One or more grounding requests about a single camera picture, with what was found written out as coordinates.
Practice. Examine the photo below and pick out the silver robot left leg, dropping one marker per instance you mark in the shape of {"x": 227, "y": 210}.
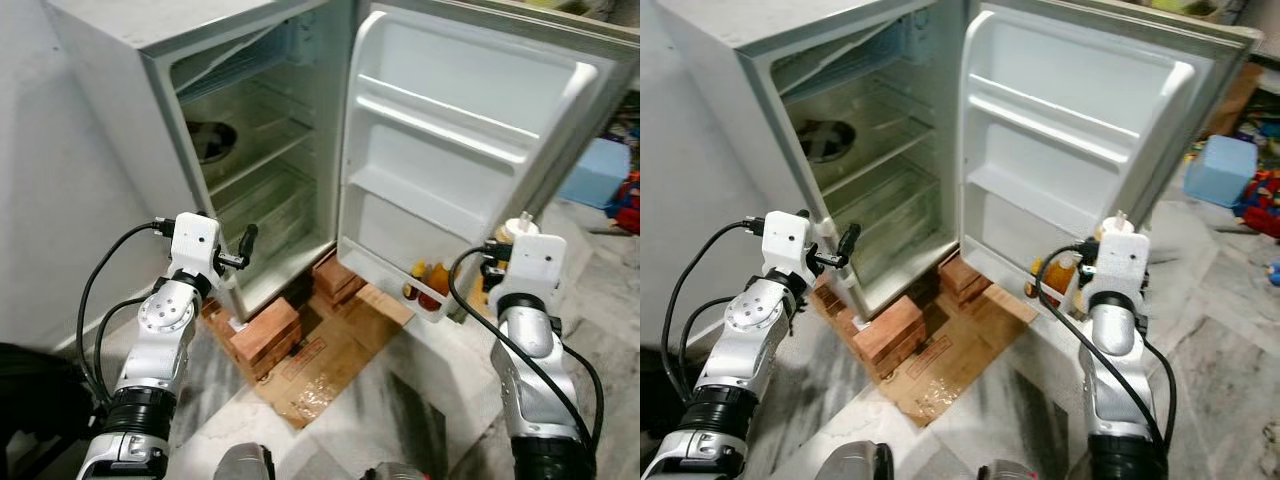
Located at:
{"x": 855, "y": 462}
{"x": 245, "y": 462}

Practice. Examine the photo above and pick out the small red brick stack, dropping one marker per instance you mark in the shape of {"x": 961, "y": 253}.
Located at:
{"x": 965, "y": 278}
{"x": 338, "y": 280}

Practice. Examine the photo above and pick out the silver robot right leg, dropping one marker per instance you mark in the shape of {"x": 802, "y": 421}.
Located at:
{"x": 395, "y": 472}
{"x": 1008, "y": 471}

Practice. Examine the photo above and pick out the red toy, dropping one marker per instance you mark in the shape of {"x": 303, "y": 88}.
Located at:
{"x": 626, "y": 205}
{"x": 1260, "y": 205}

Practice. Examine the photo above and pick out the white fridge cabinet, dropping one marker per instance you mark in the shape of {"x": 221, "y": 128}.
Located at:
{"x": 720, "y": 60}
{"x": 110, "y": 60}

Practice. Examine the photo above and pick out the dark bowl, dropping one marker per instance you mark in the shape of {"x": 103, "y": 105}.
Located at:
{"x": 212, "y": 142}

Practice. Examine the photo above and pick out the light blue box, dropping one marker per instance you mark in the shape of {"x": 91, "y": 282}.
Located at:
{"x": 1220, "y": 170}
{"x": 597, "y": 172}

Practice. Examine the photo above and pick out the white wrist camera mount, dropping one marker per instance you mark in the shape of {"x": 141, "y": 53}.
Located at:
{"x": 537, "y": 265}
{"x": 193, "y": 245}
{"x": 787, "y": 242}
{"x": 1122, "y": 265}

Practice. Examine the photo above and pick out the small yellow-capped sauce bottle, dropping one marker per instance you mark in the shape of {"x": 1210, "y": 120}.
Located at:
{"x": 1040, "y": 282}
{"x": 415, "y": 282}

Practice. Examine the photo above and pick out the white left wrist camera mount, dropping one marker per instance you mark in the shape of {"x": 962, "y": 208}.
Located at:
{"x": 193, "y": 245}
{"x": 787, "y": 242}

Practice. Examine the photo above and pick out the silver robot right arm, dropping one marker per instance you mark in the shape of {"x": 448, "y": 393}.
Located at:
{"x": 1110, "y": 370}
{"x": 530, "y": 370}

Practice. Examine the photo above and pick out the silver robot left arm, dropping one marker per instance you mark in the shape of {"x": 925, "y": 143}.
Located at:
{"x": 750, "y": 320}
{"x": 165, "y": 315}

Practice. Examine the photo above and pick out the flattened brown cardboard sheet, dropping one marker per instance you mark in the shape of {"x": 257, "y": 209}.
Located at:
{"x": 950, "y": 370}
{"x": 330, "y": 370}

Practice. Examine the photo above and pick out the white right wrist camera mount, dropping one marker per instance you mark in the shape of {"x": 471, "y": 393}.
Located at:
{"x": 537, "y": 265}
{"x": 1122, "y": 265}

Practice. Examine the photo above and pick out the silver robot leg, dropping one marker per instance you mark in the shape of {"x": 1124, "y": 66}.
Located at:
{"x": 855, "y": 462}
{"x": 1008, "y": 471}
{"x": 245, "y": 462}
{"x": 395, "y": 472}

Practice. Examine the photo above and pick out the orange juice bottle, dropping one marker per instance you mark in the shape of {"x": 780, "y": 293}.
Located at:
{"x": 1062, "y": 276}
{"x": 438, "y": 282}

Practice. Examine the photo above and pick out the white fridge door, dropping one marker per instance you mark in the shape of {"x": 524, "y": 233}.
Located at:
{"x": 1060, "y": 200}
{"x": 450, "y": 200}

